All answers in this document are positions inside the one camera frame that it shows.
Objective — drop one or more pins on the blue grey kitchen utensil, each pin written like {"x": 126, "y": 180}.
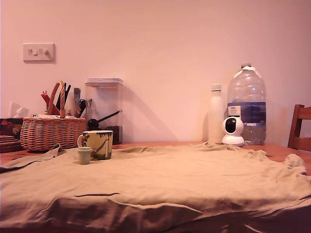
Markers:
{"x": 77, "y": 95}

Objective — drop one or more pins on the large clear water bottle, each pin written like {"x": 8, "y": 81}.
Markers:
{"x": 246, "y": 97}

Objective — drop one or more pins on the black coffee scoop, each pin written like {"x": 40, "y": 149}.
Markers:
{"x": 93, "y": 123}

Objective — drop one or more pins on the red kitchen utensil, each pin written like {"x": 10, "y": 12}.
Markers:
{"x": 47, "y": 99}

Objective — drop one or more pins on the brown wooden chair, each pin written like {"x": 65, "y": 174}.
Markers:
{"x": 297, "y": 136}

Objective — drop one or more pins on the stack of brown placemats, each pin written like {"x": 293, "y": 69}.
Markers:
{"x": 9, "y": 144}

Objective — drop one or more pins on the clear plastic storage container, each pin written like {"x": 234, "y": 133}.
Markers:
{"x": 104, "y": 102}

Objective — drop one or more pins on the dark printed tissue box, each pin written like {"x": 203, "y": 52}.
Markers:
{"x": 9, "y": 126}

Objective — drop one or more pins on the beige table cloth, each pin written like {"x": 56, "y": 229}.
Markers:
{"x": 155, "y": 184}

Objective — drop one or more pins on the white papers in basket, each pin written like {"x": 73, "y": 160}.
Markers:
{"x": 48, "y": 116}

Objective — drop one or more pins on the small white round camera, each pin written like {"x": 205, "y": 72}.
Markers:
{"x": 233, "y": 138}

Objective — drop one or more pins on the black kitchen utensils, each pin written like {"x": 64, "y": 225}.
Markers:
{"x": 59, "y": 98}

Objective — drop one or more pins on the white tissue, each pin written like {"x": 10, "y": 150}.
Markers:
{"x": 18, "y": 111}

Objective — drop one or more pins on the white wall light switch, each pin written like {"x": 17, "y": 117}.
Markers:
{"x": 39, "y": 53}

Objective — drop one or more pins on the white slim bottle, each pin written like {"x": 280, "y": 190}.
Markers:
{"x": 215, "y": 116}

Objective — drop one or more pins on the yellow green printed mug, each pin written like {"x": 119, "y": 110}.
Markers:
{"x": 100, "y": 145}

